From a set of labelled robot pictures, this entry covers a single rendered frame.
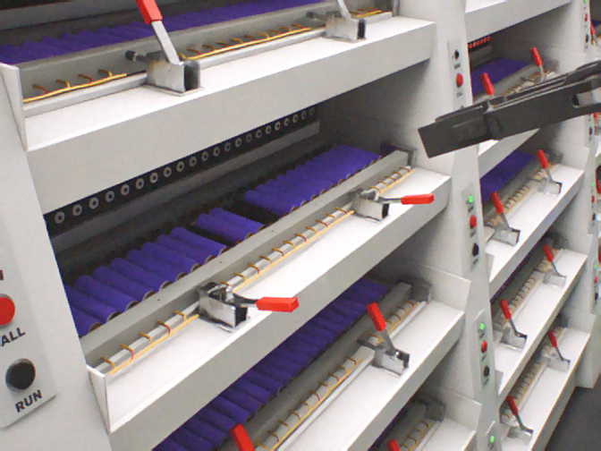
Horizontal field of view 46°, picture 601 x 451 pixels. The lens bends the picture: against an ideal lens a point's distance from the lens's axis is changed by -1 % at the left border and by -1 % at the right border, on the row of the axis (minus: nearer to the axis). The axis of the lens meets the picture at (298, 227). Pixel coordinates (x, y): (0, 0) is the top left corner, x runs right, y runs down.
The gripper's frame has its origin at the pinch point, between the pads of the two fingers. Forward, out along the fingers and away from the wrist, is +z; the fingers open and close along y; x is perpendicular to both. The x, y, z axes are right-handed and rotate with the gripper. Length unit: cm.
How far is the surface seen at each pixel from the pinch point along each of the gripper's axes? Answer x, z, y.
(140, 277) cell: 1.5, 24.1, 21.3
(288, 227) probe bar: 3.6, 19.3, 5.5
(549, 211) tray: 28, 21, -68
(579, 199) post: 34, 24, -95
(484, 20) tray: -9.1, 11.4, -43.1
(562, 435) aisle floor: 81, 37, -75
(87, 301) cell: 1.1, 24.4, 27.0
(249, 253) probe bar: 3.8, 19.3, 12.1
